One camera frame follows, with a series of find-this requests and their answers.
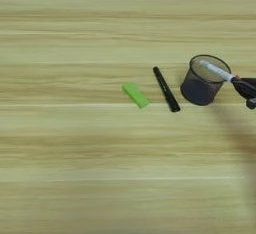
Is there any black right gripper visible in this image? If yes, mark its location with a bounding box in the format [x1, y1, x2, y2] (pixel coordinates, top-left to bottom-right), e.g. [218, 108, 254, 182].
[231, 76, 256, 110]

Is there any white marker with black cap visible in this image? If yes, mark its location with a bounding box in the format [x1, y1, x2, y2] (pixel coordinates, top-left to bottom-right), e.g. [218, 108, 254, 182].
[198, 59, 236, 83]

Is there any black mesh pen cup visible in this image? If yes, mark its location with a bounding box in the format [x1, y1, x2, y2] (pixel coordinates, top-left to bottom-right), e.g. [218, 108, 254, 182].
[179, 54, 232, 107]

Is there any black marker pen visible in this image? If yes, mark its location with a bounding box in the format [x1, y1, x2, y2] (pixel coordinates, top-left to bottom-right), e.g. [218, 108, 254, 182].
[152, 65, 182, 114]

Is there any green eraser block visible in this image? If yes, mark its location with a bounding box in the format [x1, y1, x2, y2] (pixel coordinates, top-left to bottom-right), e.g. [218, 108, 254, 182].
[121, 81, 150, 109]

